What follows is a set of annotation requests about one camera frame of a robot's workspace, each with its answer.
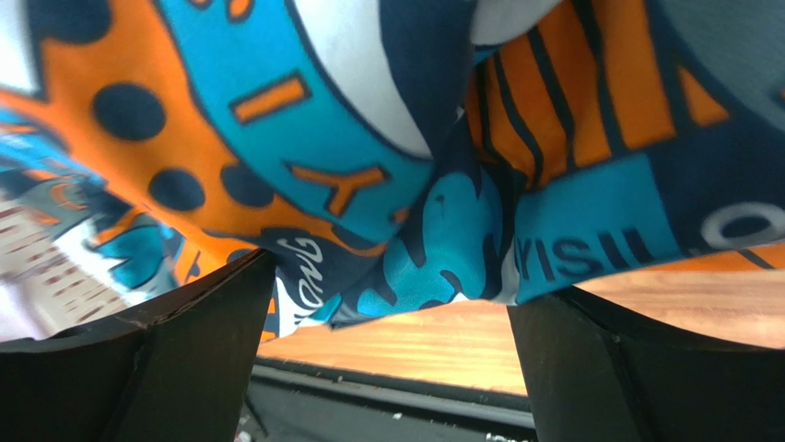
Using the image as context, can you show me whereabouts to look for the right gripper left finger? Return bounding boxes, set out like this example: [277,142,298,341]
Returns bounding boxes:
[1,250,275,441]

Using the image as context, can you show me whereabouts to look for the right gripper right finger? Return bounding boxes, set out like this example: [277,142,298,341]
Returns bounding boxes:
[508,286,784,441]

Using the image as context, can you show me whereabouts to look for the colourful patterned shorts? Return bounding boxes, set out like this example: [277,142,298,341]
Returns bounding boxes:
[1,1,784,338]

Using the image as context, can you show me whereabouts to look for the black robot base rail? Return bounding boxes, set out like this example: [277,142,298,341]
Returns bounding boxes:
[235,357,538,441]

